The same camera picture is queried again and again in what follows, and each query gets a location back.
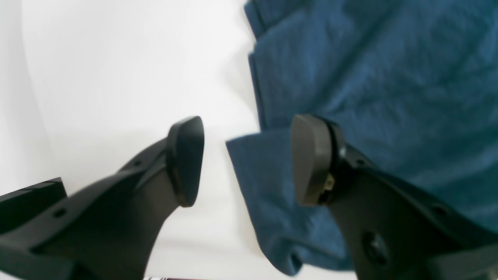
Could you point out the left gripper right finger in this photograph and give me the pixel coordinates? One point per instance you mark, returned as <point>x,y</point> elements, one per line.
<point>392,230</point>

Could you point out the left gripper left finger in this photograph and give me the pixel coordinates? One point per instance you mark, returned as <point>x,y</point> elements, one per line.
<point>107,230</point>

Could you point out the dark blue T-shirt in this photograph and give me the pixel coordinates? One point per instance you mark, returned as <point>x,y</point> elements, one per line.
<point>411,83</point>

